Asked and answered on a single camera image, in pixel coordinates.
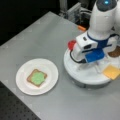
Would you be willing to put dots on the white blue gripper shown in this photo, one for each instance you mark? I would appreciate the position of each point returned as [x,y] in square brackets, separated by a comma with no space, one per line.
[87,49]

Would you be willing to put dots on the toasted bread slice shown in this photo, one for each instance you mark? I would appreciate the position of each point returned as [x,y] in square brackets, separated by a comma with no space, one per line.
[36,71]
[115,53]

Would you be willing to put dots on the green lettuce leaf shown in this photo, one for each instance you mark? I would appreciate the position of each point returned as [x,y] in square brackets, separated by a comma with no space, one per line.
[37,78]

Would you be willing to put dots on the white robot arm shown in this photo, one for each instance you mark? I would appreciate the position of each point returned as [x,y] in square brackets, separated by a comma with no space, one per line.
[102,21]

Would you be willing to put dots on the red tomato slice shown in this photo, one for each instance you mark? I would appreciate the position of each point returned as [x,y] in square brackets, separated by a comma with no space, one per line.
[71,44]

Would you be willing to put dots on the white divided serving tray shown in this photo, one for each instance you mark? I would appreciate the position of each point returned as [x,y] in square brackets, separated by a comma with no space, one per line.
[89,73]

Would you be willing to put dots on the small orange block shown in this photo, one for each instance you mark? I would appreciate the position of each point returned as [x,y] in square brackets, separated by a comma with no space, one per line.
[81,28]

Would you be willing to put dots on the yellow cheese slice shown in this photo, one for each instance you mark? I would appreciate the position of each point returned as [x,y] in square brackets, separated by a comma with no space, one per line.
[111,72]

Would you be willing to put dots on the white round plate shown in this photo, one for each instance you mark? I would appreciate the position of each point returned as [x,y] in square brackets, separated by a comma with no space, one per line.
[26,69]

